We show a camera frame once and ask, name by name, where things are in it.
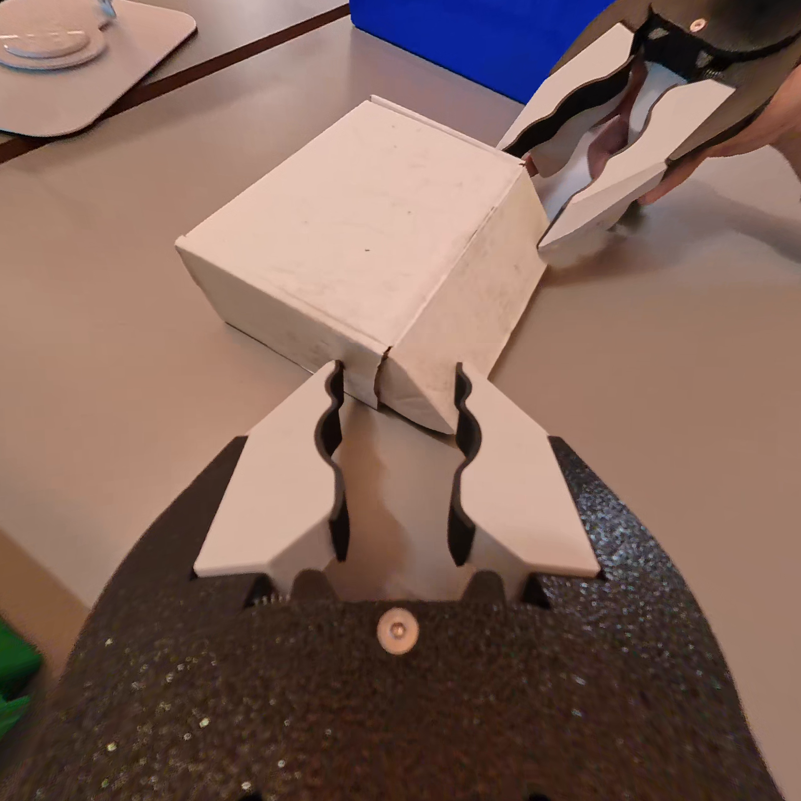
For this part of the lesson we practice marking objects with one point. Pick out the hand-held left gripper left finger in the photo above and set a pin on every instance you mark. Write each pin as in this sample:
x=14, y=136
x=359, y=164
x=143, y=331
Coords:
x=269, y=500

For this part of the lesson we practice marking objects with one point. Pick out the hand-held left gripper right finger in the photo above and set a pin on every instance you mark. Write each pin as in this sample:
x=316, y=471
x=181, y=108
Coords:
x=525, y=500

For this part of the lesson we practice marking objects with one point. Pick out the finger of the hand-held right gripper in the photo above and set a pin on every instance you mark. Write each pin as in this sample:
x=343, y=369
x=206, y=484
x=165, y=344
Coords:
x=682, y=116
x=579, y=87

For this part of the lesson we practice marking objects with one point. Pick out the blue plastic bin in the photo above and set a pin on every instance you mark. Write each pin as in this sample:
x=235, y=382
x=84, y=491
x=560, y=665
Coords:
x=469, y=37

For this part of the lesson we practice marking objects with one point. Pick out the white cardboard mailer box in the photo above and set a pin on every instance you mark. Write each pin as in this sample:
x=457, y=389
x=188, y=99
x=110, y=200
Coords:
x=363, y=219

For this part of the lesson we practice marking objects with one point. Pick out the green plastic bin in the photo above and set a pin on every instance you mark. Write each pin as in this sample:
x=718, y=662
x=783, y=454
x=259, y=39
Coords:
x=15, y=657

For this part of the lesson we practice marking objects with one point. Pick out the person's right hand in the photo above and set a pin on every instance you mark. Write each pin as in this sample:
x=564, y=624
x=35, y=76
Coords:
x=782, y=125

